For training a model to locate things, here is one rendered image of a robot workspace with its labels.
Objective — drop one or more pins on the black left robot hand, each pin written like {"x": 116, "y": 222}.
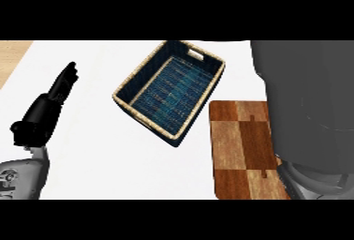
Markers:
{"x": 40, "y": 114}

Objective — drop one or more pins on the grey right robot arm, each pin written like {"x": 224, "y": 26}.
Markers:
{"x": 305, "y": 118}

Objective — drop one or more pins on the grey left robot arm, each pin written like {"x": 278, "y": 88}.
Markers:
{"x": 22, "y": 176}

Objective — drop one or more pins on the dark blue wicker basket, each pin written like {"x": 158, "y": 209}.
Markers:
{"x": 171, "y": 92}

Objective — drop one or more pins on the brown wooden cutting board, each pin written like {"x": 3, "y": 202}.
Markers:
{"x": 242, "y": 150}

